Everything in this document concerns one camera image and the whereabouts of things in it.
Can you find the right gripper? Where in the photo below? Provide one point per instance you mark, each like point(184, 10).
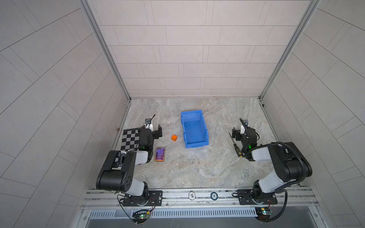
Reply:
point(238, 134)

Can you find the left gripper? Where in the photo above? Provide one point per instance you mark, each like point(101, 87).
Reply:
point(155, 133)

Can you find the black yellow screwdriver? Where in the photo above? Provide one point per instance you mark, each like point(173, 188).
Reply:
point(237, 149)

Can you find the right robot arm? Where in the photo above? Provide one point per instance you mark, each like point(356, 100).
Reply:
point(290, 166)

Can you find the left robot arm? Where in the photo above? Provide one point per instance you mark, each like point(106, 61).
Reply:
point(117, 172)

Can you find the blue plastic bin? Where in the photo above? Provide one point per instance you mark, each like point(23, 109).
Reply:
point(195, 132)

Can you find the purple orange card packet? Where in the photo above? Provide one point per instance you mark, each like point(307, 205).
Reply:
point(160, 154)

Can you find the black white checkerboard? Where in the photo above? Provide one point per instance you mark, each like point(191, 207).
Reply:
point(130, 140)

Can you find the left green circuit board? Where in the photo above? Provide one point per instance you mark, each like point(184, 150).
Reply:
point(142, 215)

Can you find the green circuit board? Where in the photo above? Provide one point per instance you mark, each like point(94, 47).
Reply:
point(142, 215)
point(263, 213)

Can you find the right green circuit board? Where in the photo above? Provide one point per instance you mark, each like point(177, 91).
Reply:
point(263, 213)

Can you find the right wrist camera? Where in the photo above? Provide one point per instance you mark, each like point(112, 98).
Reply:
point(244, 122)

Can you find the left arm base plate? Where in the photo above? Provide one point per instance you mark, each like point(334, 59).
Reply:
point(153, 198)

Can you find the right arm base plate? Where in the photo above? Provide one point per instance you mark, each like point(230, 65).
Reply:
point(253, 197)

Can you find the black round rail knob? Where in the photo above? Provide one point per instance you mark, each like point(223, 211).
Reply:
point(214, 196)

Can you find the white round rail knob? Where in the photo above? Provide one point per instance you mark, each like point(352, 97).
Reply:
point(192, 195)

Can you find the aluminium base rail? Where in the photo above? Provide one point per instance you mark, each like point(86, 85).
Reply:
point(178, 198)

